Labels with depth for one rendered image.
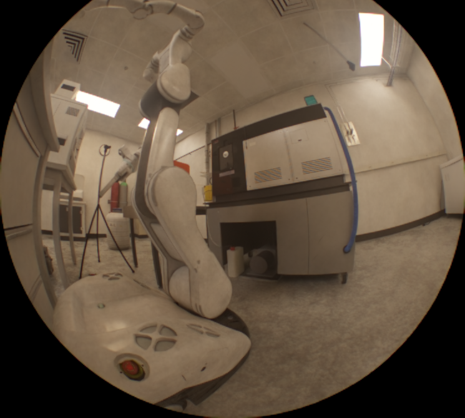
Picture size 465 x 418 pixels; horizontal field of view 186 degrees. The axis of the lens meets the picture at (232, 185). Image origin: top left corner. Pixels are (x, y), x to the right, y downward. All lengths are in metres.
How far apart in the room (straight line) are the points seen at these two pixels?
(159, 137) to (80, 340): 0.58
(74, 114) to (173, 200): 1.18
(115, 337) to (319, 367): 0.64
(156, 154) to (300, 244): 0.97
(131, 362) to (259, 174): 1.24
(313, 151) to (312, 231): 0.58
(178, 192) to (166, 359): 0.40
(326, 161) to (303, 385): 1.23
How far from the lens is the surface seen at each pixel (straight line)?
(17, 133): 0.50
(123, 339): 0.37
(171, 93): 0.57
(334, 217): 1.01
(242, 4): 2.21
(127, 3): 0.87
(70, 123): 1.35
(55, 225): 1.19
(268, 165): 1.19
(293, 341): 0.79
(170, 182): 0.40
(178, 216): 0.40
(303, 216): 1.01
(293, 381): 0.68
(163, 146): 0.48
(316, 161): 1.12
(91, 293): 0.64
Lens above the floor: 0.62
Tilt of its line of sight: 11 degrees up
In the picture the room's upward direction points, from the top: 4 degrees counter-clockwise
